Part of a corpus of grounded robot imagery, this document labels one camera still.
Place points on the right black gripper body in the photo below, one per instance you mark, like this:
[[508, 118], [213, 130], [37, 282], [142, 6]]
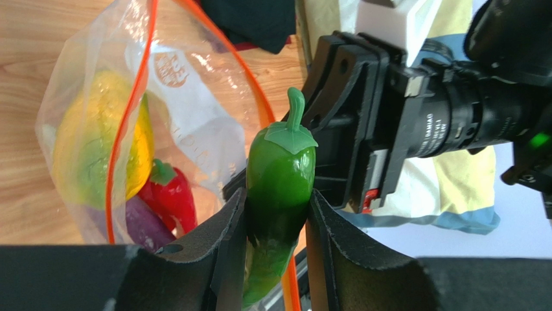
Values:
[[459, 107]]

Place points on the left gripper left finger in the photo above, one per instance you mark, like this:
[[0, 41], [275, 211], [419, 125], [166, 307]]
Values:
[[203, 270]]

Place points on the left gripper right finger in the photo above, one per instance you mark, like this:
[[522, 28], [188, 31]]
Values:
[[349, 270]]

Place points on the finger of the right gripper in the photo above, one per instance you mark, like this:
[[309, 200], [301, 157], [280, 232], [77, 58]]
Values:
[[354, 166], [357, 82]]

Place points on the green chili pepper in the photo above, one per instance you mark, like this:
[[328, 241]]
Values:
[[279, 181]]

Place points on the purple eggplant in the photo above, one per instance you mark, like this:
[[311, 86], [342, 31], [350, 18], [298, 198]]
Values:
[[143, 226]]

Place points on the red chili pepper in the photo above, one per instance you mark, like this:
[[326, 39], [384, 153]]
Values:
[[168, 193]]

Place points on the clear orange-zip bag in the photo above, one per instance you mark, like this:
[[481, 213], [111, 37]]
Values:
[[205, 105]]

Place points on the yellow green mango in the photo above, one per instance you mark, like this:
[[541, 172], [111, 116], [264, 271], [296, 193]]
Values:
[[85, 138]]

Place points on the black folded cloth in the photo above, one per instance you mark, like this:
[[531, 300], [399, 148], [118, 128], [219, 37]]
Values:
[[264, 24]]

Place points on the blue yellow checked pillow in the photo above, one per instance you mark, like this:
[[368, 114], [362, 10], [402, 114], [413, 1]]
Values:
[[454, 190]]

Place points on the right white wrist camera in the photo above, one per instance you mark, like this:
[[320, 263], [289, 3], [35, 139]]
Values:
[[404, 24]]

